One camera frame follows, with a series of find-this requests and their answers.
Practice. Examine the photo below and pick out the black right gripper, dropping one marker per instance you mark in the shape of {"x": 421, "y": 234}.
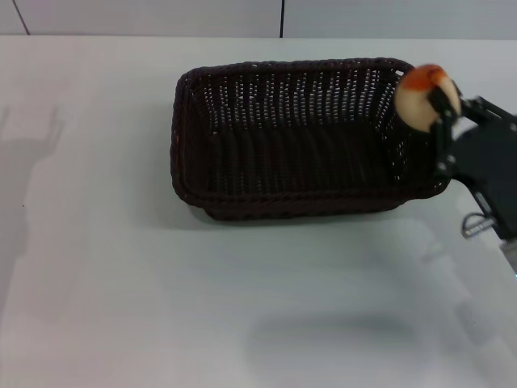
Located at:
{"x": 490, "y": 165}

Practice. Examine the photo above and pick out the round cream bun orange topping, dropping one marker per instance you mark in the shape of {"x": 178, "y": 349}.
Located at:
{"x": 414, "y": 105}

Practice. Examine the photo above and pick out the black woven rectangular basket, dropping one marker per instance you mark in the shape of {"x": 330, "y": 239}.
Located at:
{"x": 291, "y": 161}

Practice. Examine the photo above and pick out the black vertical wall strip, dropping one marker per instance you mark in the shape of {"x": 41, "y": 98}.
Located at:
{"x": 281, "y": 18}

